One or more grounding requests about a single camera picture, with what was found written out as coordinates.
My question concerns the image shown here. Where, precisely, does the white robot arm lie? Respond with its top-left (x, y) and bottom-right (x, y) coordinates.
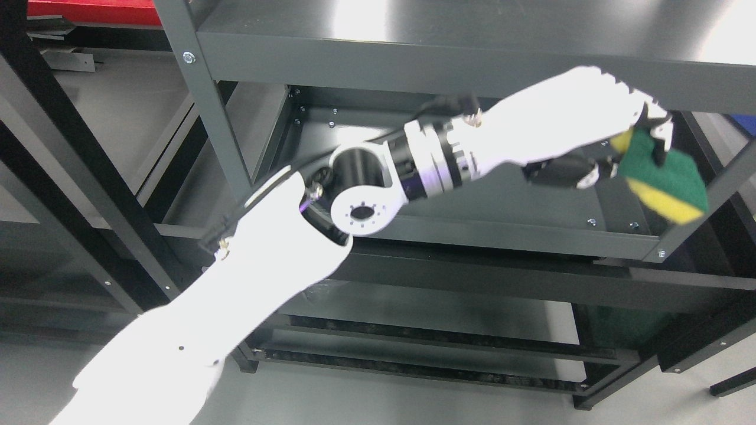
top-left (53, 136), bottom-right (410, 424)

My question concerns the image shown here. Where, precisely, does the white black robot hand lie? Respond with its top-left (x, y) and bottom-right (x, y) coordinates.
top-left (447, 66), bottom-right (673, 189)

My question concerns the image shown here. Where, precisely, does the black metal shelf rack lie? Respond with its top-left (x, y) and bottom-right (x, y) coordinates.
top-left (2, 1), bottom-right (210, 344)

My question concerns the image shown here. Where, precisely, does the red plastic bin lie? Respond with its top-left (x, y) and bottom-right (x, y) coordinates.
top-left (28, 1), bottom-right (162, 27)

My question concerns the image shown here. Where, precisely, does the dark grey metal shelf unit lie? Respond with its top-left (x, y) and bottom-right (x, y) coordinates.
top-left (155, 1), bottom-right (754, 410)

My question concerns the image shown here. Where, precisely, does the green yellow sponge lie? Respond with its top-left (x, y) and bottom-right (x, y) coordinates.
top-left (610, 128), bottom-right (709, 225)

